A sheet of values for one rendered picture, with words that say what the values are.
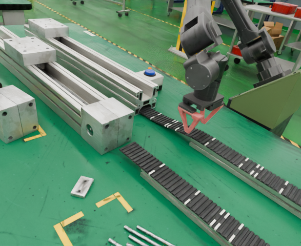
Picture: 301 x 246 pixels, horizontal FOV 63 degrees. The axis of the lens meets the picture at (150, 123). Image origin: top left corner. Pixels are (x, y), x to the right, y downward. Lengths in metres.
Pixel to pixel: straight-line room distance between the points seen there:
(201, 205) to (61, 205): 0.28
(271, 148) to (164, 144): 0.33
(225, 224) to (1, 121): 0.53
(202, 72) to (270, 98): 0.41
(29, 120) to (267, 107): 0.73
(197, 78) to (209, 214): 0.27
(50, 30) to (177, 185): 0.88
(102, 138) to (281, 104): 0.58
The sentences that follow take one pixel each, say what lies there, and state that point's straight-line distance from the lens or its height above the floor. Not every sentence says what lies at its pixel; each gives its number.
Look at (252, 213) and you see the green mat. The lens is 0.60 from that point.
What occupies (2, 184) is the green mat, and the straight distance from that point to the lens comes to 0.60.
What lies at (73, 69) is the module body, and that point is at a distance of 1.02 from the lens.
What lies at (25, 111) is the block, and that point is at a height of 0.85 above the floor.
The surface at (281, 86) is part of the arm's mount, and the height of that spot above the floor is 0.93.
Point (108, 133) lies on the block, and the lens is 0.60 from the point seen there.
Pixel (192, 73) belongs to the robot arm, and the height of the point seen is 1.01.
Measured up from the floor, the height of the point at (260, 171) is 0.81.
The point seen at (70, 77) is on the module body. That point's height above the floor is 0.86.
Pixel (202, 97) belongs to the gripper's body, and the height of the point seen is 0.94.
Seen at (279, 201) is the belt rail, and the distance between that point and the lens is 0.64.
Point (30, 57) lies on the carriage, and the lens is 0.89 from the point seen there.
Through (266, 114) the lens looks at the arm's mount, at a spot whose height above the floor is 0.82.
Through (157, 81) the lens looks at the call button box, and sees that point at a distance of 0.93.
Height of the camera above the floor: 1.20
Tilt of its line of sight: 34 degrees down
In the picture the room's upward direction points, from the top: 9 degrees clockwise
